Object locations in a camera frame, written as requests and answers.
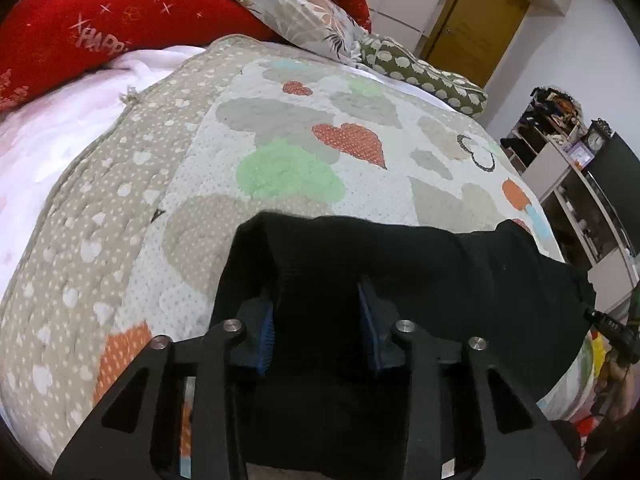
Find black pants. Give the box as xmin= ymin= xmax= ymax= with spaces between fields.
xmin=214 ymin=211 xmax=596 ymax=479

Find white shelf unit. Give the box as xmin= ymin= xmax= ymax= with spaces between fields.
xmin=500 ymin=87 xmax=639 ymax=318

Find black television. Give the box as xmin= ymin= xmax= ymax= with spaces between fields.
xmin=587 ymin=133 xmax=640 ymax=256

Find heart patterned quilt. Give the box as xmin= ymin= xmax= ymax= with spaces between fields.
xmin=0 ymin=32 xmax=597 ymax=476

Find dark table clock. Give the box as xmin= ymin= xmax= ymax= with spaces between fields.
xmin=585 ymin=118 xmax=613 ymax=155

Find green sheep pattern bolster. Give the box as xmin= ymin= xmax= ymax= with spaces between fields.
xmin=360 ymin=34 xmax=488 ymax=117

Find white pink bed sheet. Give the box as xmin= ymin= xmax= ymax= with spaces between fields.
xmin=0 ymin=46 xmax=203 ymax=288

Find wooden door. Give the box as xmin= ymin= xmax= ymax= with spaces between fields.
xmin=421 ymin=0 xmax=529 ymax=87

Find long red bolster pillow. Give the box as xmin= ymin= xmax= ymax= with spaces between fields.
xmin=0 ymin=0 xmax=277 ymax=110

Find floral grey pillow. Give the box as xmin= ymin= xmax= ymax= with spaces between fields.
xmin=235 ymin=0 xmax=367 ymax=66

